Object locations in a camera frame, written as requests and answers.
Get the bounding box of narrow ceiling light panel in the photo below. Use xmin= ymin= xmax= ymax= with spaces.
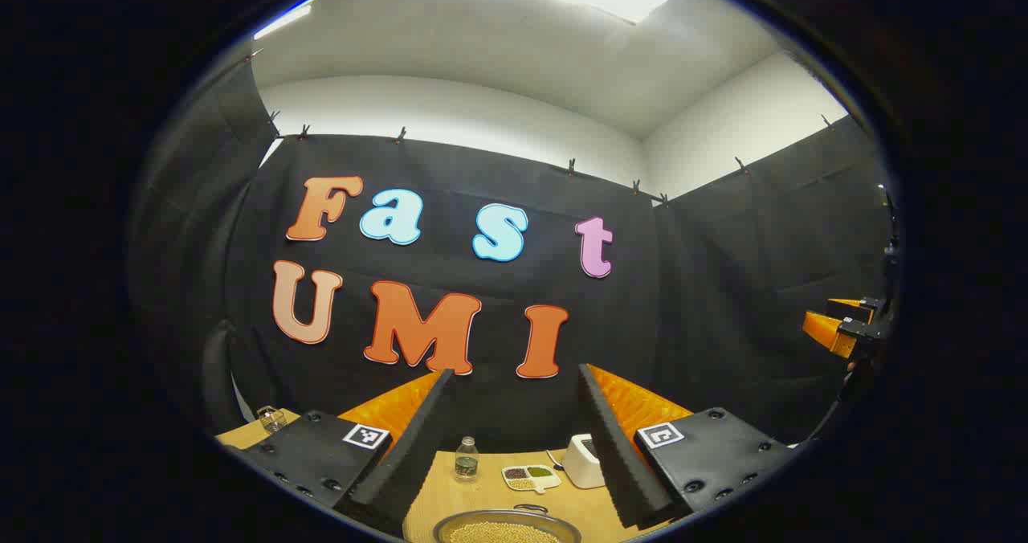
xmin=254 ymin=0 xmax=318 ymax=40

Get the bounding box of steel pot with black handle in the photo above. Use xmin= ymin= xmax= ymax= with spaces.
xmin=433 ymin=504 xmax=582 ymax=543

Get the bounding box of pile of soybeans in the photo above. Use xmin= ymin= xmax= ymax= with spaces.
xmin=448 ymin=521 xmax=561 ymax=543

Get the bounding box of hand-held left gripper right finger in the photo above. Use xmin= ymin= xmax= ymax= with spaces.
xmin=577 ymin=363 xmax=798 ymax=530

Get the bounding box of white toaster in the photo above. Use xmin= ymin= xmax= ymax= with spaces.
xmin=562 ymin=434 xmax=607 ymax=489

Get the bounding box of black backdrop cloth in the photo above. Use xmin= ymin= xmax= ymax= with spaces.
xmin=128 ymin=45 xmax=900 ymax=455

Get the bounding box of white divided bean dish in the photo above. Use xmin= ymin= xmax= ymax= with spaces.
xmin=502 ymin=464 xmax=561 ymax=494

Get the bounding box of row of black cloth clips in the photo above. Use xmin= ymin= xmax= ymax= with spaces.
xmin=265 ymin=109 xmax=836 ymax=206

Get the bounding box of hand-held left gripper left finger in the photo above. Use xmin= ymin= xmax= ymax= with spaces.
xmin=241 ymin=369 xmax=455 ymax=537

